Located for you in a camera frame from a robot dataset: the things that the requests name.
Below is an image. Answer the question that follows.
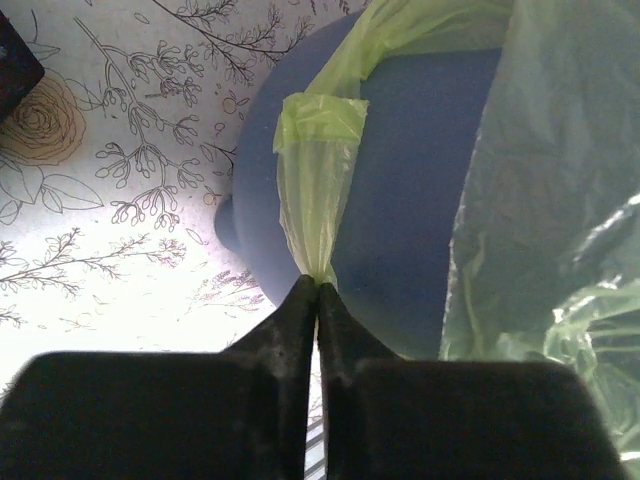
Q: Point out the green plastic trash bag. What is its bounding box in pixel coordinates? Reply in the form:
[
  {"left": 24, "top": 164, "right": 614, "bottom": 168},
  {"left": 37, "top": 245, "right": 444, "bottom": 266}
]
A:
[{"left": 273, "top": 1, "right": 639, "bottom": 462}]

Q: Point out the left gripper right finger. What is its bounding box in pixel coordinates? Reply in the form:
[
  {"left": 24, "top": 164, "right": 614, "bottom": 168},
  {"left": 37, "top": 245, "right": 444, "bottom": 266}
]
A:
[{"left": 318, "top": 284, "right": 626, "bottom": 479}]

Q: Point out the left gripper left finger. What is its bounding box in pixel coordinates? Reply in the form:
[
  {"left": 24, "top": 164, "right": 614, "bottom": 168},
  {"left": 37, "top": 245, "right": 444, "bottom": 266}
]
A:
[{"left": 1, "top": 275, "right": 318, "bottom": 479}]

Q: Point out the blue trash bin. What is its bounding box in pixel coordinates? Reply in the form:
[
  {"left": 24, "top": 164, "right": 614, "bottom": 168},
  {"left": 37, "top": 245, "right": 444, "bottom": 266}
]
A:
[{"left": 215, "top": 14, "right": 501, "bottom": 360}]

